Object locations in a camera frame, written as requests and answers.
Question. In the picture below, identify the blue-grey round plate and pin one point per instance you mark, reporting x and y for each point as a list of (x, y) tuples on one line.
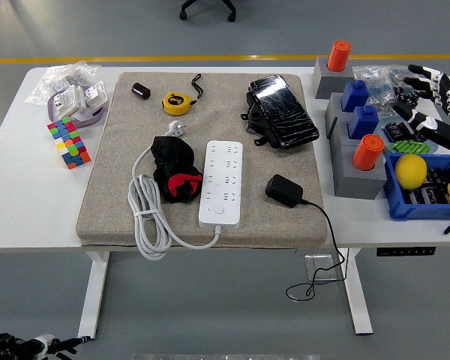
[(380, 131)]

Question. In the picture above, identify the clear bag with blue parts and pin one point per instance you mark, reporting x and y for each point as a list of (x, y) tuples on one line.
[(375, 86)]

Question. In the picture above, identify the yellow lemon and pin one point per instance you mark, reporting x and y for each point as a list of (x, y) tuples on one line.
[(410, 172)]

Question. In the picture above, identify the blue block with knob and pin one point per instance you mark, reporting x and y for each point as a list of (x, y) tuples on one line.
[(354, 95), (363, 122)]

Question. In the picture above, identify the black glossy phone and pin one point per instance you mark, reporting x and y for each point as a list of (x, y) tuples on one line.
[(285, 112)]

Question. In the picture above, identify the pile of black capacitors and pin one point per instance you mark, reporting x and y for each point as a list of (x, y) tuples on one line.
[(403, 99)]

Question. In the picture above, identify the black cylinders in bin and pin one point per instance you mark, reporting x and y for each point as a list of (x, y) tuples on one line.
[(435, 187)]

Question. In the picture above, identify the white wall socket panel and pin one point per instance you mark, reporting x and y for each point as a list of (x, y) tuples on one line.
[(95, 95), (67, 101)]

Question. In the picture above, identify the black and red cloth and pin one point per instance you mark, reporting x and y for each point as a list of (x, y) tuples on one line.
[(172, 161)]

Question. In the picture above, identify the black table control panel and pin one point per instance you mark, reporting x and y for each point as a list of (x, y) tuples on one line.
[(405, 252)]

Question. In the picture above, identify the grey square holder block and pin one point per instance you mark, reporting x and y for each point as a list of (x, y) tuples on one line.
[(356, 185), (324, 84), (341, 131), (333, 107)]

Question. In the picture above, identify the clear bag with metal parts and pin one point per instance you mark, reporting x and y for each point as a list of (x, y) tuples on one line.
[(401, 75)]

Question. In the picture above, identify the black pouch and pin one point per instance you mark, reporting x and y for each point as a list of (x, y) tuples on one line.
[(257, 120)]

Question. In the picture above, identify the blue plastic bin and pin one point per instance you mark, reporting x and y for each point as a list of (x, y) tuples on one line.
[(427, 212)]

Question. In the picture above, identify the dark brown small cylinder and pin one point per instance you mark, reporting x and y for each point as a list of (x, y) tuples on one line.
[(141, 91)]

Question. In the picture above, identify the grey-brown fabric mat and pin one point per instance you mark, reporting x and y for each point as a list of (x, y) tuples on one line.
[(277, 225)]

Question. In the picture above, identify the clear floor plate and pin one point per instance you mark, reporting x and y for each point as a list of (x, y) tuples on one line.
[(322, 268)]

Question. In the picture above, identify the white table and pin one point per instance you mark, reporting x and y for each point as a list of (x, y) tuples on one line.
[(22, 210)]

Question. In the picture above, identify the black capacitors on plate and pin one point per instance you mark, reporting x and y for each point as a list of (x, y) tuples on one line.
[(395, 129)]

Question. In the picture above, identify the green ribbed parts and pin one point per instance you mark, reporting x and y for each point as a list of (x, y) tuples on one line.
[(412, 147)]

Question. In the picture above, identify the clear bag with white parts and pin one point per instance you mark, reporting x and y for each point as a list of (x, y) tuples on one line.
[(60, 75)]

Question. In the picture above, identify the colourful cube puzzle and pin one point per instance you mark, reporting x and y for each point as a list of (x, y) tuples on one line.
[(69, 144)]

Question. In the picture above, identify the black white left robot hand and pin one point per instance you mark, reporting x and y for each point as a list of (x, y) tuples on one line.
[(41, 345)]

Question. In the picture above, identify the black office chair base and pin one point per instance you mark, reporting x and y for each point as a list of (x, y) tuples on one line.
[(206, 4)]

